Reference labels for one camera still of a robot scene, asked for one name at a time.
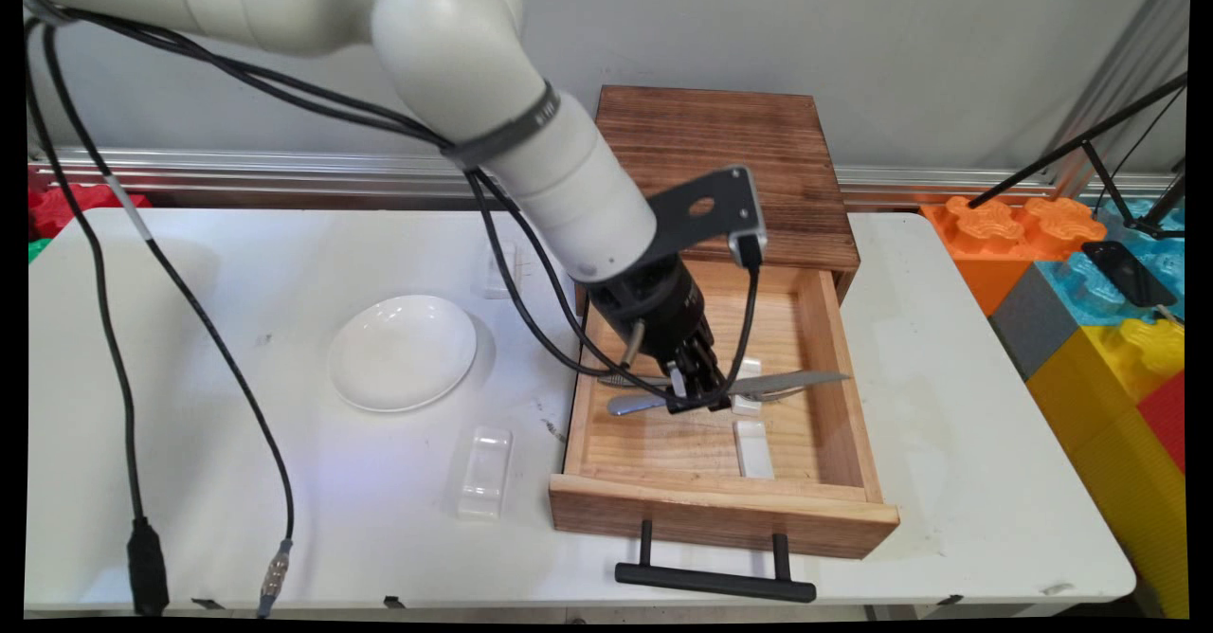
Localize black cable thick plug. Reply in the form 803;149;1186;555
23;6;765;618

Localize black cable metal plug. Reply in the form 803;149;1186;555
23;6;664;621

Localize black drawer handle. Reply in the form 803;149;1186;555
615;519;818;605

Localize aluminium rail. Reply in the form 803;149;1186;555
28;145;1182;213

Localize silver metal knife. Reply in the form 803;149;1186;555
606;370;852;418

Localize silver metal fork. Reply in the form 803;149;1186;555
598;372;807;405

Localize dark wooden cabinet box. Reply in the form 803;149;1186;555
573;84;861;317

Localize grey giant building block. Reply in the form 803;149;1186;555
988;263;1082;382

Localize black tripod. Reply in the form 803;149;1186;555
967;74;1188;242

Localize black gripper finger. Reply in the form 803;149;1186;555
664;353;704;416
689;338;733;413

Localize white round plate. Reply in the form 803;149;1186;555
327;294;478;414

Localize blue giant building block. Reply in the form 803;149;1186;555
1035;199;1186;329

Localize light wooden drawer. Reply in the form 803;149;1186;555
549;256;901;560

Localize clear glossy cutlery rest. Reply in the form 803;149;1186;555
456;426;514;521

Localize black velcro strap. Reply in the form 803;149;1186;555
441;81;561;173

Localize white ceramic cutlery rest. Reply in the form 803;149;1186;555
733;357;765;417
483;240;521;299
734;420;776;480

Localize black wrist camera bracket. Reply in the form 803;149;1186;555
647;166;769;270

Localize red giant building block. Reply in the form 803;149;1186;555
1137;372;1188;476
28;183;152;240

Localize black smartphone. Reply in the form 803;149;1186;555
1081;241;1179;310

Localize yellow giant building block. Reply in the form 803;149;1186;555
1026;318;1190;620

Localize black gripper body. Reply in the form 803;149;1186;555
582;254;717;366

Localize orange giant building block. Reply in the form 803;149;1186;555
921;195;1109;317

